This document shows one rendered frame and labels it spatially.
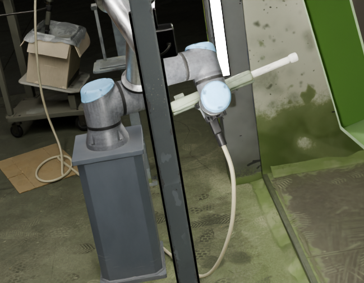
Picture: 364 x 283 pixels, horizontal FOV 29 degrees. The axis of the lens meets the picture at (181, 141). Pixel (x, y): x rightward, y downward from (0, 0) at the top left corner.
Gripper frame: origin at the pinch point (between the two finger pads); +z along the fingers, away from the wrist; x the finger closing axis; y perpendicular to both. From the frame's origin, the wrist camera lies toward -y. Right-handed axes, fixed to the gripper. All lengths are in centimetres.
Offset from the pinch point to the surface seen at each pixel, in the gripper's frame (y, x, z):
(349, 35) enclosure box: -7, 78, 60
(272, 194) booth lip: 48, 25, 121
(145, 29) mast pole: -14, -15, -88
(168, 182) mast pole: 20, -24, -71
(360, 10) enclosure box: -8, 63, -6
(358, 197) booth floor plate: 65, 61, 103
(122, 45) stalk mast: -58, -15, 129
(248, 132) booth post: 13, 29, 132
